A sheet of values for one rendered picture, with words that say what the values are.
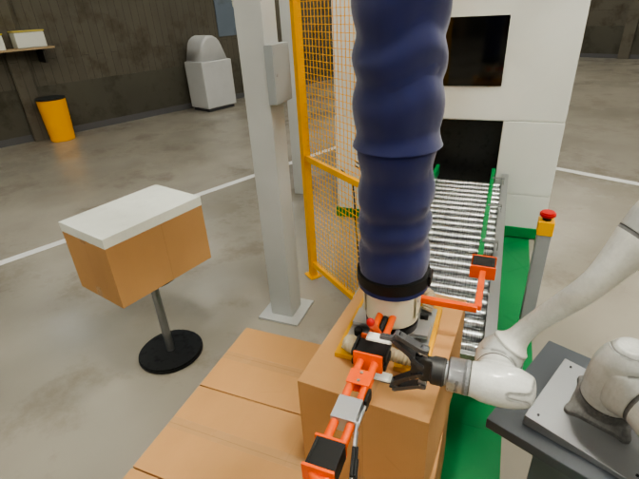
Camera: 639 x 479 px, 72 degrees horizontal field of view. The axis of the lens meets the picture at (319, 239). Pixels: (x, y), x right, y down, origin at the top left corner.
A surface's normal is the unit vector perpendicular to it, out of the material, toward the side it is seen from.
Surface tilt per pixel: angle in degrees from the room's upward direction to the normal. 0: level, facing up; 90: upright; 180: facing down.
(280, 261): 90
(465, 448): 0
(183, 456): 0
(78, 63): 90
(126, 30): 90
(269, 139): 90
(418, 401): 0
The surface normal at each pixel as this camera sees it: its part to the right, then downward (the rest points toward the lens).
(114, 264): 0.81, 0.23
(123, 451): -0.05, -0.88
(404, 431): -0.43, 0.44
